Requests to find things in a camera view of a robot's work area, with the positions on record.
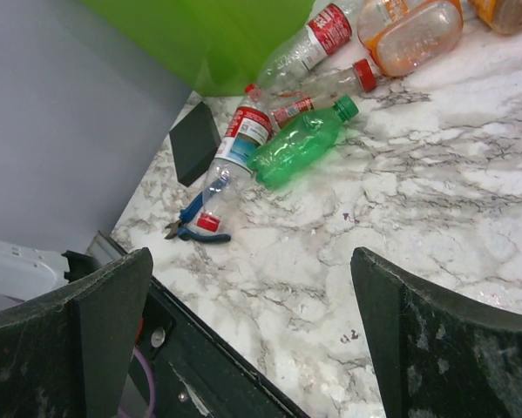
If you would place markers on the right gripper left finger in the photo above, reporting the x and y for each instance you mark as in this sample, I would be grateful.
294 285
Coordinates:
67 353

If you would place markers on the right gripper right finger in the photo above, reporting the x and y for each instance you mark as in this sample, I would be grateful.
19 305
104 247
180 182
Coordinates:
436 353

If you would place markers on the green plastic bottle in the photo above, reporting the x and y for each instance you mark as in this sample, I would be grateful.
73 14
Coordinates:
301 143

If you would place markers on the crushed orange label bottle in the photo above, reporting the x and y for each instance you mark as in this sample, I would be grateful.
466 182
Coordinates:
401 36

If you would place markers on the orange juice bottle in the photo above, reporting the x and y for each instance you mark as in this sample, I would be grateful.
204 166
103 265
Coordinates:
502 16

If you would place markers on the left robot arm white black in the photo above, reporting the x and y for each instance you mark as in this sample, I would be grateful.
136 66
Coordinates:
26 273

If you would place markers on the green plastic bin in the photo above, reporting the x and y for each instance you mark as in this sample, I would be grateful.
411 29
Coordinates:
216 47

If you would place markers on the black foam block left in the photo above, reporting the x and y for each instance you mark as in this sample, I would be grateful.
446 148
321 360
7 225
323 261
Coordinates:
194 141

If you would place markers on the small red label bottle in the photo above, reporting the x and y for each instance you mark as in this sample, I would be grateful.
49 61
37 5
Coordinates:
321 93

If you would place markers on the red white label bottle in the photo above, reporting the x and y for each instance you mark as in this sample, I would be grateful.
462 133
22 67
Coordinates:
248 129

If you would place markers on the red label clear bottle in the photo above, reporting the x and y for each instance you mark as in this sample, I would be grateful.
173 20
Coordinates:
322 36

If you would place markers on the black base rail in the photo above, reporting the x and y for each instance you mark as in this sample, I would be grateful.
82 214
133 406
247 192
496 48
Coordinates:
195 372

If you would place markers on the blue handled pliers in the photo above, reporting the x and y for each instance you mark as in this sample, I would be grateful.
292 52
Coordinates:
193 224

